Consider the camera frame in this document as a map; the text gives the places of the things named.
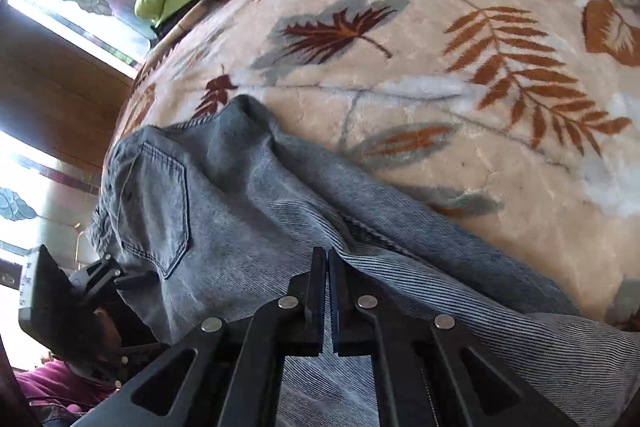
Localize grey denim pants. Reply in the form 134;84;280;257
88;95;639;426

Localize leaf pattern beige blanket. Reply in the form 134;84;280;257
115;0;639;327

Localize stained glass window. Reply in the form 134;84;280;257
8;0;156;79

